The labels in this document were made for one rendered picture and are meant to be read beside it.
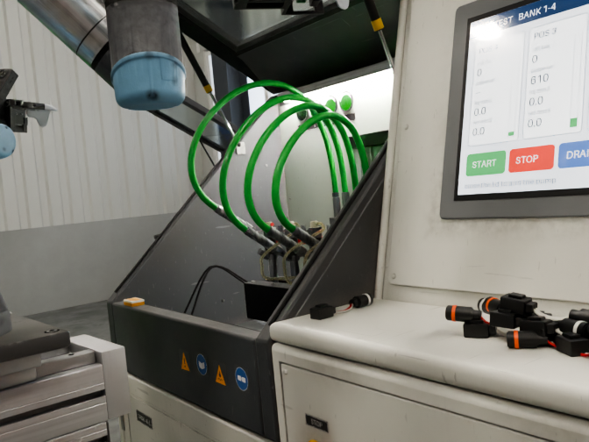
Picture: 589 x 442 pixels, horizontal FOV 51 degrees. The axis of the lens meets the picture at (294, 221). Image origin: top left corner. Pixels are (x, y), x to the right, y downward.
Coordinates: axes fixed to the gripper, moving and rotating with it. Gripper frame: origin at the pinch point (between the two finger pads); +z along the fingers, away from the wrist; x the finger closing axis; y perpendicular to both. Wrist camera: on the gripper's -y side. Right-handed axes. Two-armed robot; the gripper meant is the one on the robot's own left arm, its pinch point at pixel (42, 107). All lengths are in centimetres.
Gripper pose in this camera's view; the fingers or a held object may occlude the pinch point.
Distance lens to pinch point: 181.9
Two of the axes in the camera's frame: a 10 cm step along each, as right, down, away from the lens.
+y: -0.3, 9.9, 1.1
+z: 4.0, -0.8, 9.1
